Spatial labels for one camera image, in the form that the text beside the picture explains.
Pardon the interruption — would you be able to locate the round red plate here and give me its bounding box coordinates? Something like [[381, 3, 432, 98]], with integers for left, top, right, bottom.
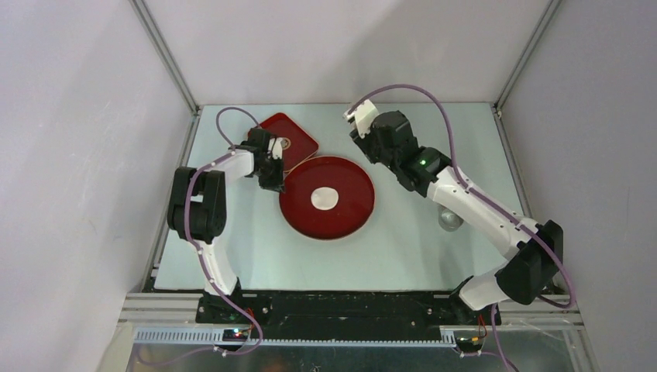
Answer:
[[279, 156, 376, 240]]

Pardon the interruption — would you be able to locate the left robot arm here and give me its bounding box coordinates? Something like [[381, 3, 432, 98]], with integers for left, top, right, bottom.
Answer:
[[167, 128, 289, 323]]

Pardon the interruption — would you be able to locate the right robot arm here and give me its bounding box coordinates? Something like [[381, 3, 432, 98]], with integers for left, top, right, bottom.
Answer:
[[344, 108, 563, 324]]

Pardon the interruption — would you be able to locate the white dough ball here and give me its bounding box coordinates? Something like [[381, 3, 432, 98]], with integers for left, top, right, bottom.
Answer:
[[310, 187, 339, 211]]

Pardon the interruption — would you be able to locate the rectangular red tray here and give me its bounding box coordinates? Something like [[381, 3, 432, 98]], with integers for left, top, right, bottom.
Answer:
[[260, 112, 319, 174]]

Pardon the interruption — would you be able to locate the small metal cup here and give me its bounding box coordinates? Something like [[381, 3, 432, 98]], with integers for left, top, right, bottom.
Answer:
[[439, 208, 463, 232]]

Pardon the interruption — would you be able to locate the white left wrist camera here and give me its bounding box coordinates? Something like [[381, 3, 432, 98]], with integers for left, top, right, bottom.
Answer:
[[268, 137, 287, 160]]

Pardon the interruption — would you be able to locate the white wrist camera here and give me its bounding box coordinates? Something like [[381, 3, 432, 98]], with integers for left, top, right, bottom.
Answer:
[[268, 137, 287, 160], [343, 99, 380, 139]]

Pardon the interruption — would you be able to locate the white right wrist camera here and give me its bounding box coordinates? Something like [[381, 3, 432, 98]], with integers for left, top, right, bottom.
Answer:
[[343, 99, 380, 139]]

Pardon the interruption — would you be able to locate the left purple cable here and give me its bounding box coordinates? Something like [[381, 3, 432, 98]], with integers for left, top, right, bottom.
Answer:
[[134, 106, 265, 367]]

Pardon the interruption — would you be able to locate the purple cable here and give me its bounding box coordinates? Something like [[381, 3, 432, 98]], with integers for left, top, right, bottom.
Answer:
[[134, 106, 265, 367], [346, 84, 578, 372]]

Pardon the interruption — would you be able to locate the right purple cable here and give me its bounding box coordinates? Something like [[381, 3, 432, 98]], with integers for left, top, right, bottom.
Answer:
[[346, 84, 578, 372]]

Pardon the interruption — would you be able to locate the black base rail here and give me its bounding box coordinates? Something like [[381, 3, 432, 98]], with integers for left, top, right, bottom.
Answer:
[[195, 289, 501, 342]]

